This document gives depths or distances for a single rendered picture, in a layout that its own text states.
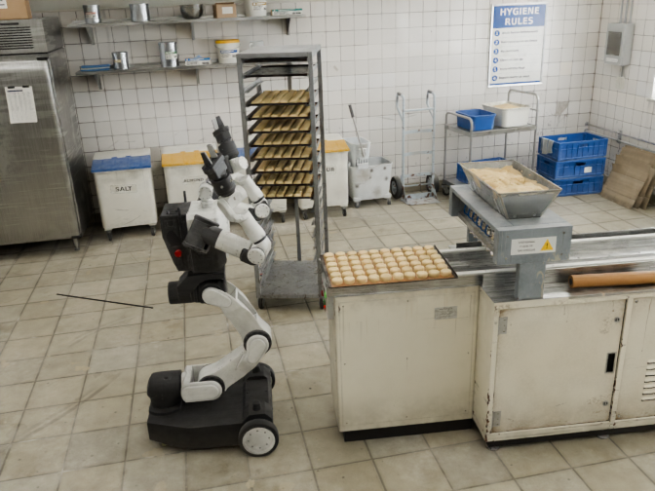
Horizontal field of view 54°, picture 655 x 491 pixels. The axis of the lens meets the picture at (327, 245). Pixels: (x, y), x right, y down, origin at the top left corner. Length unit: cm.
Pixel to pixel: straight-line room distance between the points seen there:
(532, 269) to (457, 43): 473
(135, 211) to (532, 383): 432
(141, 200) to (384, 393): 379
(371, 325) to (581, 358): 99
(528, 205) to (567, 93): 520
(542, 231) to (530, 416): 96
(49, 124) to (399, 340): 392
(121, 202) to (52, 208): 63
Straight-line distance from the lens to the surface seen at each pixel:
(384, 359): 315
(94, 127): 692
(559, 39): 792
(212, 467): 336
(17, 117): 607
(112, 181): 634
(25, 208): 627
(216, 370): 337
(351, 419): 331
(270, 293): 464
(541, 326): 309
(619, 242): 368
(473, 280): 308
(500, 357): 309
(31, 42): 605
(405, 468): 328
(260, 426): 326
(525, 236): 285
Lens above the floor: 213
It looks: 21 degrees down
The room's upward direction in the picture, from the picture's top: 2 degrees counter-clockwise
